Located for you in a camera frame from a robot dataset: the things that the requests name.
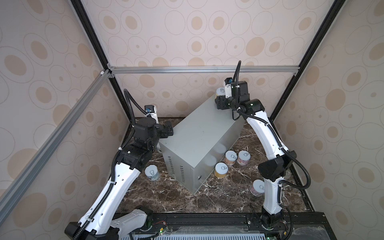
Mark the yellow fruit label can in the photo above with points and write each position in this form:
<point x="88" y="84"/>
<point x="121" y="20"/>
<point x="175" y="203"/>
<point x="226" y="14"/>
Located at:
<point x="221" y="92"/>

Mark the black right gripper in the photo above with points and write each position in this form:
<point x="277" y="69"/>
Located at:
<point x="221" y="101"/>

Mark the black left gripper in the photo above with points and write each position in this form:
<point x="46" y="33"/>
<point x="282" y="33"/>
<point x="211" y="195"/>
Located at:
<point x="166" y="132"/>

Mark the black corner frame post right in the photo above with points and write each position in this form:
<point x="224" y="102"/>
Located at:
<point x="313" y="47"/>

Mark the purple white label can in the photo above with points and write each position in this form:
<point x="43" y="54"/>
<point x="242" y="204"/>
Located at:
<point x="257" y="188"/>

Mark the pink label can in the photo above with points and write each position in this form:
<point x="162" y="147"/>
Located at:
<point x="243" y="158"/>

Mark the light blue bear can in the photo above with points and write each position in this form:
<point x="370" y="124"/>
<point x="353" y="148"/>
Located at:
<point x="152" y="173"/>

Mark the grey metal cabinet box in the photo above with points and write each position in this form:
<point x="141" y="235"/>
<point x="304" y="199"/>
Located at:
<point x="199" y="142"/>

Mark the black corner frame post left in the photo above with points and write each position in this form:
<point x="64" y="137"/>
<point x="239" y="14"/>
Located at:
<point x="96" y="44"/>

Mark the orange white label can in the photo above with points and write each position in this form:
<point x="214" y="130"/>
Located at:
<point x="230" y="158"/>

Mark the silver left side rail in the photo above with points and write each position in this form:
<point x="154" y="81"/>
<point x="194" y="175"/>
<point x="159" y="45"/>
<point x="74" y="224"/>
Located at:
<point x="24" y="180"/>

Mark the yellow orange label can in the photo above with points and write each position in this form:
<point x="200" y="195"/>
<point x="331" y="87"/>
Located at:
<point x="221" y="170"/>

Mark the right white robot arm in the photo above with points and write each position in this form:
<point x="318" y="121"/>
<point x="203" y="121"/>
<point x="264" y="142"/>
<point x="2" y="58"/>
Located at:
<point x="278" y="155"/>

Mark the silver horizontal back rail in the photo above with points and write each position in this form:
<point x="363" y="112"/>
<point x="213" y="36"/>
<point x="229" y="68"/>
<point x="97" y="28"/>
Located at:
<point x="204" y="70"/>

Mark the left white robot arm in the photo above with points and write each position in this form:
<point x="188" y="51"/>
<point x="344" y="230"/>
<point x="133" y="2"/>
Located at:
<point x="98" y="222"/>

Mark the black corner frame post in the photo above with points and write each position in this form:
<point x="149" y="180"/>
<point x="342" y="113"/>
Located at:
<point x="96" y="44"/>
<point x="313" y="47"/>

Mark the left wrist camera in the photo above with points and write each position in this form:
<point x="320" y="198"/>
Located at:
<point x="151" y="111"/>

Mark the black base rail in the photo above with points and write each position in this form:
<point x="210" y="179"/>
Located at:
<point x="236" y="226"/>

